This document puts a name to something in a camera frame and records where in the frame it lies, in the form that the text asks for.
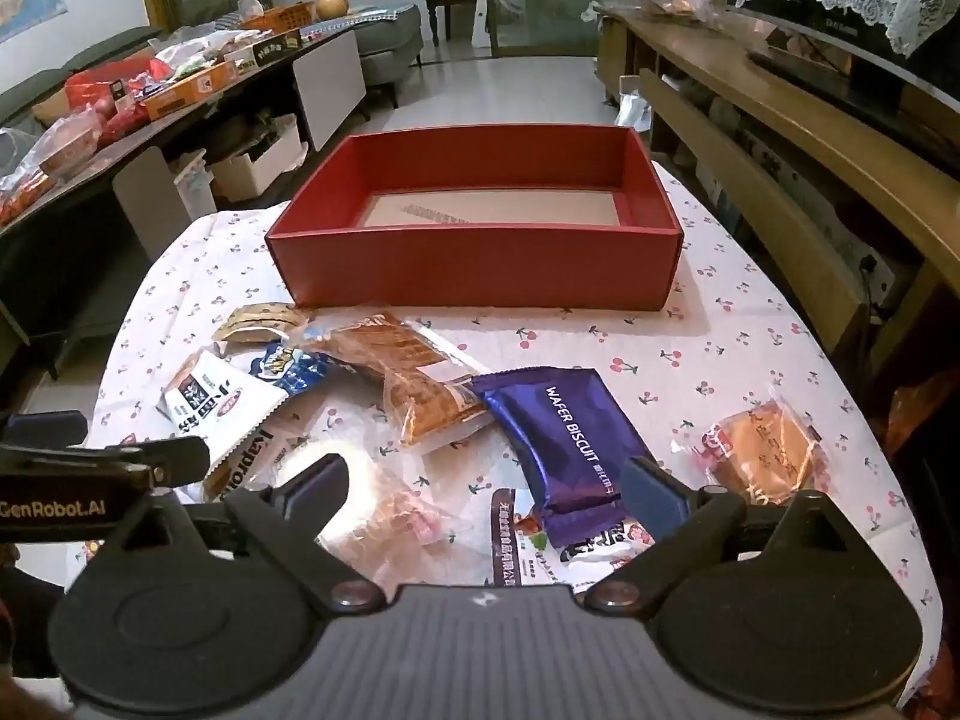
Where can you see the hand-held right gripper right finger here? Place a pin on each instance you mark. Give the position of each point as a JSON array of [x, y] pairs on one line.
[[651, 491]]

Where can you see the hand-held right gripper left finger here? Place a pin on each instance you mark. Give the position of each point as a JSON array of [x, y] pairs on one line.
[[321, 486]]

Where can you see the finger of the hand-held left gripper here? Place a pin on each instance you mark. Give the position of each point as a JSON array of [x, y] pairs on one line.
[[150, 459]]

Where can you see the clear bread packet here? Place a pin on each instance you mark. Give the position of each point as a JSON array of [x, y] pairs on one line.
[[382, 514]]

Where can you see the white and black snack packet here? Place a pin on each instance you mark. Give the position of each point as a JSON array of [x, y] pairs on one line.
[[217, 397]]

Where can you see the purple wafer biscuit packet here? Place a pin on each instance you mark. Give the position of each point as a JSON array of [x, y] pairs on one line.
[[555, 435]]

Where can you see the blue sausage packet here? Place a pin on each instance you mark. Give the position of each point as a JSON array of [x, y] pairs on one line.
[[296, 373]]

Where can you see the white cartoon print packet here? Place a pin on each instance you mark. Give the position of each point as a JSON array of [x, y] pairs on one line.
[[525, 555]]

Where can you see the clear toast slice packet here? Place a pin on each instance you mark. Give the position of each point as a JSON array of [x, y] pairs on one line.
[[420, 382]]

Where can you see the red cardboard box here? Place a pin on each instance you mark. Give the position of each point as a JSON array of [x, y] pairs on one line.
[[480, 270]]

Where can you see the white brown-lettered snack packet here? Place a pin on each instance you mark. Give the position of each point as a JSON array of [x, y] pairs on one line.
[[247, 457]]

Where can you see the orange cake packet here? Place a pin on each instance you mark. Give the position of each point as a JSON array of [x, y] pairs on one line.
[[765, 450]]

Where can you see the small brown snack packet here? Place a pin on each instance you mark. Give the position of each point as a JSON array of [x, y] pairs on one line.
[[259, 319]]

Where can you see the cherry print tablecloth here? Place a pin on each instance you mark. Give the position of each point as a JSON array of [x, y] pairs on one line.
[[750, 330]]

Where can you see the white storage box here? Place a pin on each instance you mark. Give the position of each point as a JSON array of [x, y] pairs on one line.
[[255, 161], [193, 187]]

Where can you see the pile of clear snack bags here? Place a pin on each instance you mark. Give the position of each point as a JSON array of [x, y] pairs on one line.
[[45, 165]]

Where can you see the orange carton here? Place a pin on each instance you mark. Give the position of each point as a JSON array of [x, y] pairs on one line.
[[187, 94]]

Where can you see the red plastic bag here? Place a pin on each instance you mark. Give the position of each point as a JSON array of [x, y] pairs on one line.
[[97, 86]]

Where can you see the white plastic bag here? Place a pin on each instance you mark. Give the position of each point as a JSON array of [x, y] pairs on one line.
[[636, 105]]

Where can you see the long black table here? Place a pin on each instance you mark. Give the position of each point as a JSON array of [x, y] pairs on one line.
[[330, 82]]

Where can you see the grey sofa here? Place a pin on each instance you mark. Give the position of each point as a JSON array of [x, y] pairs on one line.
[[386, 41]]

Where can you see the orange basket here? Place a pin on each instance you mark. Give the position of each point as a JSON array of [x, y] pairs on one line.
[[281, 17]]

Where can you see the black television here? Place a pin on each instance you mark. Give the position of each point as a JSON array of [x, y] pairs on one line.
[[847, 64]]

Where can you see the yellow pomelo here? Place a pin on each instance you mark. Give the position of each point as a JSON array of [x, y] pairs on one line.
[[331, 4]]

